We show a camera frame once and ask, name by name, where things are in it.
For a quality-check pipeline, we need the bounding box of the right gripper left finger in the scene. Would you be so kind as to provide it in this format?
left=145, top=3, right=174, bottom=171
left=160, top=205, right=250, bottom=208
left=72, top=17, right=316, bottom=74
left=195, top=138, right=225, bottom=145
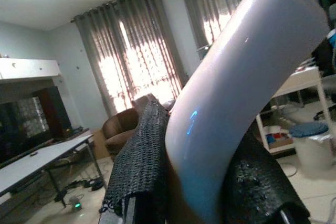
left=99, top=100, right=171, bottom=224

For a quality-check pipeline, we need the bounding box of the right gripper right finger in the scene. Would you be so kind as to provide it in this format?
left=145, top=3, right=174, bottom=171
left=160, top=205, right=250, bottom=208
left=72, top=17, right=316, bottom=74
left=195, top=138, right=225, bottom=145
left=222, top=126, right=312, bottom=224

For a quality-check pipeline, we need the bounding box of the broom with white grip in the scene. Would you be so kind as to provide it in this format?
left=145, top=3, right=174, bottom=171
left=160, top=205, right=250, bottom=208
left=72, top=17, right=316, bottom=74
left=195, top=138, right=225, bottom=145
left=164, top=0, right=331, bottom=224

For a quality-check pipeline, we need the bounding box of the brown sofa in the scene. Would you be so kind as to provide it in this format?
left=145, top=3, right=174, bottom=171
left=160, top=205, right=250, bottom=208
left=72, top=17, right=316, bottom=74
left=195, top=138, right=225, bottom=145
left=101, top=94, right=175, bottom=162

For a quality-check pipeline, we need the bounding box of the brown cardboard box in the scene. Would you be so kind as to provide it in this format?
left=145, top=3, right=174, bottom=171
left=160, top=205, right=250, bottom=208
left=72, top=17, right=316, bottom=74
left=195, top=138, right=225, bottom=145
left=90, top=128, right=112, bottom=159

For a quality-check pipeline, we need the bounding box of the white bucket with blue lid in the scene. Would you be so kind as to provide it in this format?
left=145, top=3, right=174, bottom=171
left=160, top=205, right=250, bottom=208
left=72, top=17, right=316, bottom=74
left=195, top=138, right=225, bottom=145
left=288, top=121, right=334, bottom=173

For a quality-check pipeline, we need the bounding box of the small device with green light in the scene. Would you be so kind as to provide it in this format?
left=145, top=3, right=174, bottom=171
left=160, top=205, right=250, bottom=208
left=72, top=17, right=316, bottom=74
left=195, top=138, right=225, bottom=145
left=68, top=195, right=84, bottom=211

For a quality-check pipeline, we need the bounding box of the black tv cabinet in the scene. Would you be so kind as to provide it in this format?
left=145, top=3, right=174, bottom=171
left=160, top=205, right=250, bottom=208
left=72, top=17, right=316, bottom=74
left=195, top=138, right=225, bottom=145
left=0, top=84, right=72, bottom=168

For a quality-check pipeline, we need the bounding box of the white table with black legs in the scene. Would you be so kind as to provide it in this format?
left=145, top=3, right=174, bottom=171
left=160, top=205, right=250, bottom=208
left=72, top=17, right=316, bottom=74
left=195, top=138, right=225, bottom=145
left=0, top=132, right=107, bottom=208

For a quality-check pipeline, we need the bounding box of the white shelf table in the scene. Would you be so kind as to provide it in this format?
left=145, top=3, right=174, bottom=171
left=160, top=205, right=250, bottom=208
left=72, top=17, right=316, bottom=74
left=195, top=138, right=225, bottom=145
left=255, top=65, right=336, bottom=155

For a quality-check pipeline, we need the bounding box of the wide grey curtain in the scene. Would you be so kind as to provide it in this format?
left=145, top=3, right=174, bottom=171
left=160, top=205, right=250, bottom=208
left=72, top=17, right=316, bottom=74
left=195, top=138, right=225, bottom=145
left=72, top=0, right=190, bottom=118

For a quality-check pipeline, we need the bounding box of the black office chair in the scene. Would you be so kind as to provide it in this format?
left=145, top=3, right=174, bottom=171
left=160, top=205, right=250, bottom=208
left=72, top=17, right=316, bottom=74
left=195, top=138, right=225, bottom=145
left=311, top=28, right=336, bottom=79

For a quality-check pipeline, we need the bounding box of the narrow grey curtain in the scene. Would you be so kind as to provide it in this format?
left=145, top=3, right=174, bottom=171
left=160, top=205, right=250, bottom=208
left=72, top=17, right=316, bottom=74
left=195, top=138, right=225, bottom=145
left=178, top=0, right=257, bottom=51

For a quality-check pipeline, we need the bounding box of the white wall shelf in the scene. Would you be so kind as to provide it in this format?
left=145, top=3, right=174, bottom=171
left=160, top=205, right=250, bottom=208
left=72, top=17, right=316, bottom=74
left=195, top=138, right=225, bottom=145
left=0, top=58, right=64, bottom=81

